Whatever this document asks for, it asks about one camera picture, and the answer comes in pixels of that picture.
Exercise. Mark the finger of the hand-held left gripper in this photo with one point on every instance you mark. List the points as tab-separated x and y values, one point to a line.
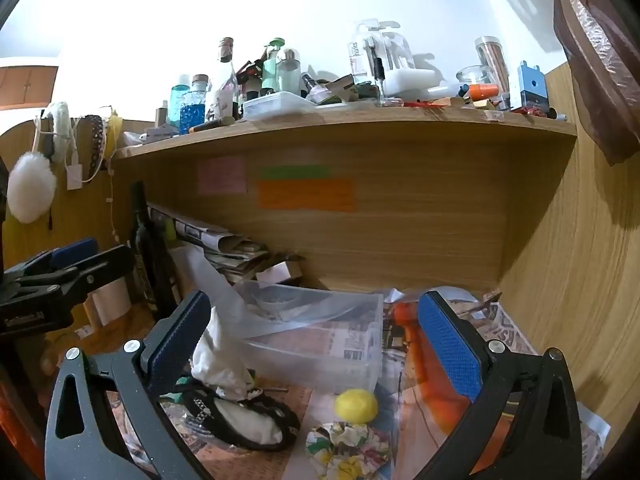
75	252
107	262

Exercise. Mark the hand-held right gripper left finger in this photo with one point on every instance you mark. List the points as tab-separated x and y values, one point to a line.
181	340

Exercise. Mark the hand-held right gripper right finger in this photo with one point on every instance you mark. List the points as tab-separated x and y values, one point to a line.
450	345

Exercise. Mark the yellow foam ball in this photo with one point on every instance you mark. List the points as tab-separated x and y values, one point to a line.
356	406

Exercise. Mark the clear plastic container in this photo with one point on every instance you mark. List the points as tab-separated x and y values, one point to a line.
325	350

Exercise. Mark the floral fabric scrunchie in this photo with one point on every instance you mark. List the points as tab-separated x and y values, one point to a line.
347	447

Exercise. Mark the white paper receipt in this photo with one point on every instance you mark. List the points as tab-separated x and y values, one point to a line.
112	302

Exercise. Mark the dark wine bottle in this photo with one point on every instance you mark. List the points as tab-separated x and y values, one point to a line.
150	255

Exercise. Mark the white cloth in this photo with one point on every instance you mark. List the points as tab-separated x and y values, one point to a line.
220	360

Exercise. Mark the orange plastic item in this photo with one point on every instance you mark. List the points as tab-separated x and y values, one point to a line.
430	390

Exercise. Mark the clear plastic bag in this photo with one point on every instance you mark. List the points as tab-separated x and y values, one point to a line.
210	280

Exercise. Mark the white fluffy pom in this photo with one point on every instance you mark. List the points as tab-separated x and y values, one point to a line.
31	190

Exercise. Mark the white paper tag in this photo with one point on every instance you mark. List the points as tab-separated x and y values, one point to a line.
74	176

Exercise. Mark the pile of papers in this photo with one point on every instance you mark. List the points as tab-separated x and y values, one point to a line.
220	247

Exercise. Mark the black patterned headband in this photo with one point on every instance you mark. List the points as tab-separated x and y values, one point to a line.
96	140

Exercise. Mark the small white cardboard box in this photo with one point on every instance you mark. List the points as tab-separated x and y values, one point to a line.
280	271

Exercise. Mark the yellow headband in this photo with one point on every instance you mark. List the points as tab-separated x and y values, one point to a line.
115	135

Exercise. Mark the white fluffy headband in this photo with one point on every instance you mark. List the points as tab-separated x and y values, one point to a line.
61	125

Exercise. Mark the white card box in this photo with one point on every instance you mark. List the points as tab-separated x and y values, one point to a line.
159	133

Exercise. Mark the pink sticky note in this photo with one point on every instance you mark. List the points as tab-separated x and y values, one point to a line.
221	175

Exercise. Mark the brown pen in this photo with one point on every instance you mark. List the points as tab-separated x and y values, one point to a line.
212	124

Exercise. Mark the wooden cabinet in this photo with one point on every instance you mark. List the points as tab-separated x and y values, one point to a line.
25	85

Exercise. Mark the teal liquid plastic bottle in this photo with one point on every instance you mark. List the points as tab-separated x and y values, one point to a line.
179	102

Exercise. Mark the blue textured glass bottle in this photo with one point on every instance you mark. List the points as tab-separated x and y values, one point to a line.
195	110

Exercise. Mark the orange sticky note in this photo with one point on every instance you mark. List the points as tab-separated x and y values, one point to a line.
305	195

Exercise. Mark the green sticky note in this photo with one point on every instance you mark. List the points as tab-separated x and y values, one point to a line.
295	172

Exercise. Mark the clear illustrated label bottle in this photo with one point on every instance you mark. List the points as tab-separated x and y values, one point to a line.
225	85

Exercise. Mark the clear lidded plastic box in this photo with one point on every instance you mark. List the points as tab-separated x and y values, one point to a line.
277	105

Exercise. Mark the wooden shelf board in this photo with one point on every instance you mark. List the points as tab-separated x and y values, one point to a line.
350	122

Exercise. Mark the mint green pump bottle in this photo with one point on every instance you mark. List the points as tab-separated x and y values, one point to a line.
270	70

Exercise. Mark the orange marker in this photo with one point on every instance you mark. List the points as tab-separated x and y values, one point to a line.
482	91

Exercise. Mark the silver cap glass bottle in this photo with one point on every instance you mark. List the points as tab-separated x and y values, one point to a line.
288	75

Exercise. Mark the white plastic box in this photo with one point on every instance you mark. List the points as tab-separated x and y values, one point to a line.
415	82

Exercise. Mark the round glass jar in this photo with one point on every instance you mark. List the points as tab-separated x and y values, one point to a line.
472	77

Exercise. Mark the blue plastic block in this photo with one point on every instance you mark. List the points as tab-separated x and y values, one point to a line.
531	87

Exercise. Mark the tall jar copper contents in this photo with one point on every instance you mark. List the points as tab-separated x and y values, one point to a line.
492	65

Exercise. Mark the clear blister pack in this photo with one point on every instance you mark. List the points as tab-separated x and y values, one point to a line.
390	50

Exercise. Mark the brown curtain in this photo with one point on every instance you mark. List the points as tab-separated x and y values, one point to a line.
595	60

